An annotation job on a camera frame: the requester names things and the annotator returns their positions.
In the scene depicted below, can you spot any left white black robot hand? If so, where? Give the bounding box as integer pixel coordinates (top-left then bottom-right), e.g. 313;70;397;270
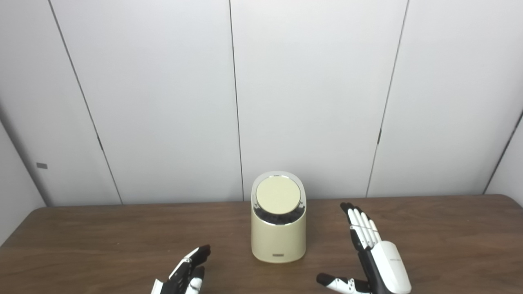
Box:
151;245;211;294

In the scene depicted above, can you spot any round cream bin lid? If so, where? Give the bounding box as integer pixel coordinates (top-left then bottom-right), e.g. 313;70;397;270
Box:
255;176;302;214

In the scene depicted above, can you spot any cream-colored bin body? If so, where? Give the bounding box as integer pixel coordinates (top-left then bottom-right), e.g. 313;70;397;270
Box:
250;171;307;263

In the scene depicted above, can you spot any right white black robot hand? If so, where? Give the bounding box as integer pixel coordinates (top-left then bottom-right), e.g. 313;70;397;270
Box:
316;202;412;294

